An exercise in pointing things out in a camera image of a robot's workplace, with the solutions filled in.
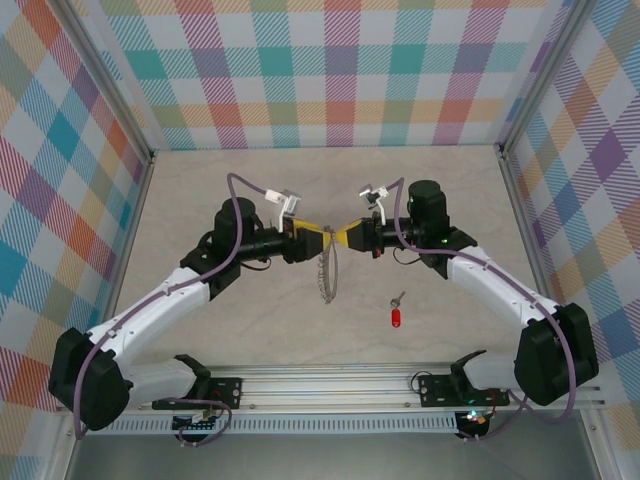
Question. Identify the silver key with red tag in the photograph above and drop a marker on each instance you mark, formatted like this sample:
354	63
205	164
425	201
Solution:
396	319

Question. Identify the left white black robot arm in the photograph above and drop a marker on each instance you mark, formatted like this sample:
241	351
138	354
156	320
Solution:
150	310

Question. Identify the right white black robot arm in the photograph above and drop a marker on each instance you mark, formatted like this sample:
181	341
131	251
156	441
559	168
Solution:
500	285

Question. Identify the left small electronics board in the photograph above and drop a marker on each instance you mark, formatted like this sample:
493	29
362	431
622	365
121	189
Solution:
195	424

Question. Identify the small electronics board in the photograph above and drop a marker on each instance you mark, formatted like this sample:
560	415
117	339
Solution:
475	420
195	424

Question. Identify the grey metal panel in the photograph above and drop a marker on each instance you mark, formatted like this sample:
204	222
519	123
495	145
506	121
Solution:
325	457

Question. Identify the right small electronics board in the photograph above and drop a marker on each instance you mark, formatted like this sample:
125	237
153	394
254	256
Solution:
475	420

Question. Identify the aluminium side rail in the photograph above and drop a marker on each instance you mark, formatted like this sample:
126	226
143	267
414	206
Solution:
131	240
522	225

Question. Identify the aluminium mounting rail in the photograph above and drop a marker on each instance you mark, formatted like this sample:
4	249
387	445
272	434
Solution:
325	385

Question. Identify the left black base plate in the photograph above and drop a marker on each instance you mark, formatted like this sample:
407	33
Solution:
227	392

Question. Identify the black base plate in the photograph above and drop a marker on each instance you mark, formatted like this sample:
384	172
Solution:
435	391
227	392

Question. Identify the aluminium frame post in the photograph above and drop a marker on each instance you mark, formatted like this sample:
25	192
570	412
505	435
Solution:
107	80
542	80

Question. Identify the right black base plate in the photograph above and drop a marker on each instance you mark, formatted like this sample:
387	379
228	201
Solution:
435	391

